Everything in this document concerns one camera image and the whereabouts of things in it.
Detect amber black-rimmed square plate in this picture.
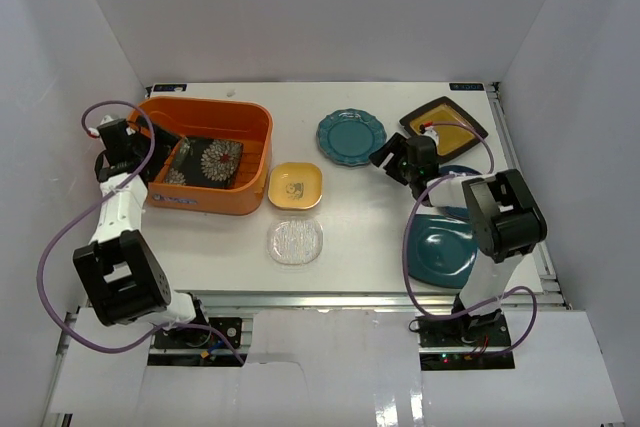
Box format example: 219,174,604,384
399,96,488,163

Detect black floral square plate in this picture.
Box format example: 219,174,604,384
163,136,243,189

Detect teal scalloped round plate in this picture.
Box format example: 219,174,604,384
316,109,387,167

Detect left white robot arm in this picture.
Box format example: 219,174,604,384
73,116,212,346

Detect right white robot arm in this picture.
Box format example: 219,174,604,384
369,133,548,346

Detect orange plastic bin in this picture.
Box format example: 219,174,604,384
139,96,273,215

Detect dark blue leaf plate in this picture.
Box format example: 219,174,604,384
439,165,480,221

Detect teal square large plate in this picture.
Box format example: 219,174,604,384
408,214,478,289

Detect yellow square small plate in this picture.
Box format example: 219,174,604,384
268,162,323,211

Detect clear glass round plate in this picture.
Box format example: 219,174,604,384
267,217,324,266

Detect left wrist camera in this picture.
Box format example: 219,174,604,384
86,115,136,141

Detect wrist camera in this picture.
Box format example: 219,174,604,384
420,122,440,146
86,115,136,141

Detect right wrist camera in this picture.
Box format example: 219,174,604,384
420,122,440,146

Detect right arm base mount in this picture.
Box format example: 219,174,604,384
408,315,515,372

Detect aluminium table frame rail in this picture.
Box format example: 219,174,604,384
49,80,571,418

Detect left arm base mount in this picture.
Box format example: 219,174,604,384
147,306,247,367

